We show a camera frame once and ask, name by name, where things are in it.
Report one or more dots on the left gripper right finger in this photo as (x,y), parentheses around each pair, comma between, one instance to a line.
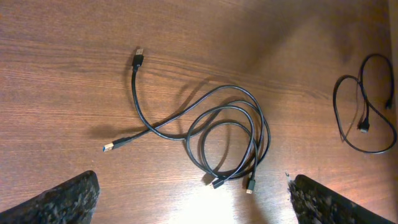
(314,203)

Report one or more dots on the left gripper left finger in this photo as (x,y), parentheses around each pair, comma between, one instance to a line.
(73,201)

